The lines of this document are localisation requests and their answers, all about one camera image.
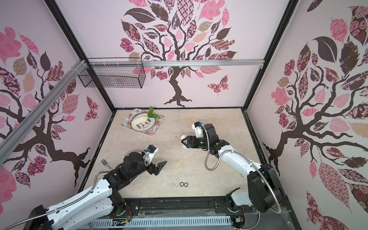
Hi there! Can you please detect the white gift box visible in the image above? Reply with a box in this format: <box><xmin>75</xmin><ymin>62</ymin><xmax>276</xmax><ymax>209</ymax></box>
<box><xmin>181</xmin><ymin>140</ymin><xmax>187</xmax><ymax>149</ymax></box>

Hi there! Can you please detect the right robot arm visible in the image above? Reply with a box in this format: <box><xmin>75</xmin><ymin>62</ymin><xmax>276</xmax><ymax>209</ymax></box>
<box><xmin>181</xmin><ymin>122</ymin><xmax>285</xmax><ymax>214</ymax></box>

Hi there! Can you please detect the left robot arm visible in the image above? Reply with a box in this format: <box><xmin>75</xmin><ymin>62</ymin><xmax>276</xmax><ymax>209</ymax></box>
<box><xmin>24</xmin><ymin>145</ymin><xmax>167</xmax><ymax>230</ymax></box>

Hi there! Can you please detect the silver fork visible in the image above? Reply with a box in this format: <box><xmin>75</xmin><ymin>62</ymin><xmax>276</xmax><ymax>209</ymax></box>
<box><xmin>101</xmin><ymin>159</ymin><xmax>113</xmax><ymax>171</ymax></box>

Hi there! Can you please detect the floral round plate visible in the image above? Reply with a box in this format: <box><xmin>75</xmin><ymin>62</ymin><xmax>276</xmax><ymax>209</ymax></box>
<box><xmin>130</xmin><ymin>113</ymin><xmax>156</xmax><ymax>132</ymax></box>

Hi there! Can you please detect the floral square tray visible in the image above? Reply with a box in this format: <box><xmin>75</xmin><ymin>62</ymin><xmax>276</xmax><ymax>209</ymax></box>
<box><xmin>121</xmin><ymin>108</ymin><xmax>165</xmax><ymax>136</ymax></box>

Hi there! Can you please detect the green leaf sprig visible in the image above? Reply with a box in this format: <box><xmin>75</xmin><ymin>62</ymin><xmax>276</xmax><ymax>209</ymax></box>
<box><xmin>147</xmin><ymin>106</ymin><xmax>161</xmax><ymax>119</ymax></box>

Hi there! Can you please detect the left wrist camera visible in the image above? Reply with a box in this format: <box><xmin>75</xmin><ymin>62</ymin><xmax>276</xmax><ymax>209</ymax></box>
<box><xmin>147</xmin><ymin>145</ymin><xmax>158</xmax><ymax>155</ymax></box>

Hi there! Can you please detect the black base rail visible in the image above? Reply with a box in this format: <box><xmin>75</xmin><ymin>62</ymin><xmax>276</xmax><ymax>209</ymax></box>
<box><xmin>114</xmin><ymin>195</ymin><xmax>288</xmax><ymax>216</ymax></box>

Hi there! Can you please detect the white cable duct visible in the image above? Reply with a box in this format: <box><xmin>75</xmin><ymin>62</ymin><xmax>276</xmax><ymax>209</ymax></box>
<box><xmin>84</xmin><ymin>216</ymin><xmax>232</xmax><ymax>229</ymax></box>

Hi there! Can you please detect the black wire basket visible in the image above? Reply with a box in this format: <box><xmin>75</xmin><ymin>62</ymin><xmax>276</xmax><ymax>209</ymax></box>
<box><xmin>79</xmin><ymin>57</ymin><xmax>146</xmax><ymax>89</ymax></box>

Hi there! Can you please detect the aluminium rail left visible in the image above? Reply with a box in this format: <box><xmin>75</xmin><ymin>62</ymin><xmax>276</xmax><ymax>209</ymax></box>
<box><xmin>1</xmin><ymin>60</ymin><xmax>87</xmax><ymax>164</ymax></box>

